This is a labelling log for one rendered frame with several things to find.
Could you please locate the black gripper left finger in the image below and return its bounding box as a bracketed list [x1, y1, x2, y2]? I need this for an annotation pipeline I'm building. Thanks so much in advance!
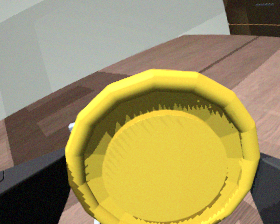
[0, 147, 71, 224]

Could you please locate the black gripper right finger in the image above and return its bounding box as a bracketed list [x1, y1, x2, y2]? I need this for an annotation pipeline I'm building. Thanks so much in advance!
[250, 153, 280, 224]

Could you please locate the yellow plate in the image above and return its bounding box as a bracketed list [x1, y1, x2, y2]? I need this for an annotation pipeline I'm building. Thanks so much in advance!
[65, 69, 260, 224]

